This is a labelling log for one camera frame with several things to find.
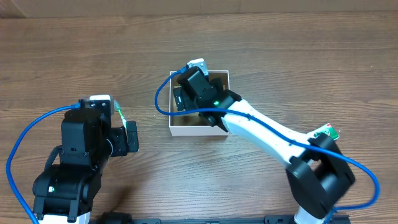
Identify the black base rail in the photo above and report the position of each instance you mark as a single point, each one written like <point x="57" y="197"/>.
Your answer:
<point x="125" y="218"/>

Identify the green soap box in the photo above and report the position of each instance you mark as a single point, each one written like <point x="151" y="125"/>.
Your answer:
<point x="325" y="129"/>

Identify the green toothbrush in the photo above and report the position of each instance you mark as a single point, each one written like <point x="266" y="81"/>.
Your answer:
<point x="117" y="107"/>

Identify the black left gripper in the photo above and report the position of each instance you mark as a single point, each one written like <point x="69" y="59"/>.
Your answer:
<point x="131" y="137"/>

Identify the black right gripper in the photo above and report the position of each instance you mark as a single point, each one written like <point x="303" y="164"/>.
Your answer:
<point x="178" y="99"/>

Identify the white cardboard box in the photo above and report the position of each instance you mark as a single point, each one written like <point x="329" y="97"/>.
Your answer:
<point x="192" y="124"/>

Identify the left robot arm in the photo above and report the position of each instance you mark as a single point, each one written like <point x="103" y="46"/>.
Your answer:
<point x="65" y="191"/>

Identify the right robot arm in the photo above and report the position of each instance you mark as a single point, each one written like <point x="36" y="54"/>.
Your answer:
<point x="317" y="179"/>

